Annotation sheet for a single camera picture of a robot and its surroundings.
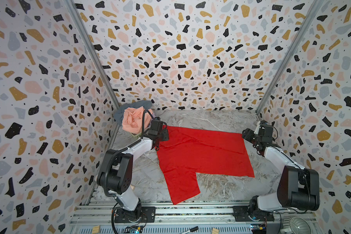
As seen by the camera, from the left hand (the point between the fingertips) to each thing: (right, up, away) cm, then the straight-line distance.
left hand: (165, 131), depth 94 cm
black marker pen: (+16, -47, -24) cm, 55 cm away
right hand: (+52, +1, -3) cm, 52 cm away
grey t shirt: (-38, +13, +17) cm, 44 cm away
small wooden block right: (+27, -46, -25) cm, 59 cm away
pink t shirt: (-24, +8, +9) cm, 27 cm away
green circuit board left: (-12, -47, -24) cm, 54 cm away
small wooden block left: (-29, -46, -25) cm, 60 cm away
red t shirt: (+14, -15, +5) cm, 21 cm away
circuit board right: (+49, -47, -22) cm, 72 cm away
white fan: (+66, -45, -22) cm, 83 cm away
